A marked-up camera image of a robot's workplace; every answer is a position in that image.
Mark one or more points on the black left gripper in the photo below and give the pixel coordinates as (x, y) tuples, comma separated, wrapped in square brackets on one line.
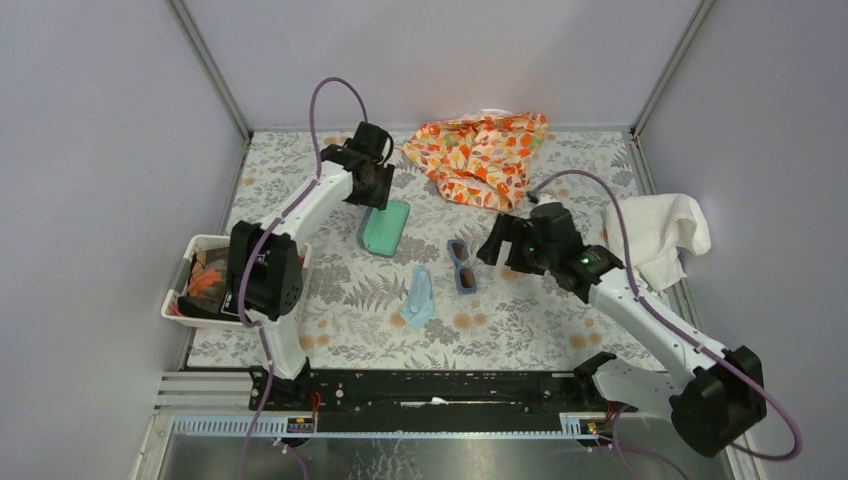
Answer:
[(378, 196)]

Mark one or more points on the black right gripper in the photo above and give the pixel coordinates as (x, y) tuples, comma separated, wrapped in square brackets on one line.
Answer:
[(512, 229)]

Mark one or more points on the dark blue glasses case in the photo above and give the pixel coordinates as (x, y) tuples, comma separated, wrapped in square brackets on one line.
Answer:
[(381, 230)]

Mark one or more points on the blue frame sunglasses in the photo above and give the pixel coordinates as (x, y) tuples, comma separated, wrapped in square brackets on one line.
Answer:
[(465, 278)]

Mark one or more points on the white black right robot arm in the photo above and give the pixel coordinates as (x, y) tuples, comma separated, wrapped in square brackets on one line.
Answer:
[(706, 391)]

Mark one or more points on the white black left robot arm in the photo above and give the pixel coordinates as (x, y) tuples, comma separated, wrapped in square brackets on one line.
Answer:
[(300, 216)]

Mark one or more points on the orange floral fabric bag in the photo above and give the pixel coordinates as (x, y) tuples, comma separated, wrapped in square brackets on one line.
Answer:
[(480, 160)]

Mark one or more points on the floral grey tablecloth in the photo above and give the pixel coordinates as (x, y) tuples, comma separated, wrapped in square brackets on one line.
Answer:
[(352, 316)]

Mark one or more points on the light blue cleaning cloth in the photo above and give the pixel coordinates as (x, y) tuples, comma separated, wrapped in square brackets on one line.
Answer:
[(419, 307)]

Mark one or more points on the white towel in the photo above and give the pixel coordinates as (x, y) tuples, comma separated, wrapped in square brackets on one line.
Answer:
[(656, 228)]

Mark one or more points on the white perforated plastic basket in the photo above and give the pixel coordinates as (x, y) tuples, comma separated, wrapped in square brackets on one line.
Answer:
[(276, 287)]

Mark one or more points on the black pouch in basket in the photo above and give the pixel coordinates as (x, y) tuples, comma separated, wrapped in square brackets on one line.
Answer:
[(207, 294)]

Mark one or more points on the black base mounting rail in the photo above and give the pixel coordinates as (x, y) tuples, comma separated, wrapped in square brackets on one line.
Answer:
[(428, 401)]

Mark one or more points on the aluminium frame profile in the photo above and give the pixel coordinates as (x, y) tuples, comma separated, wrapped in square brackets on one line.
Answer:
[(202, 427)]

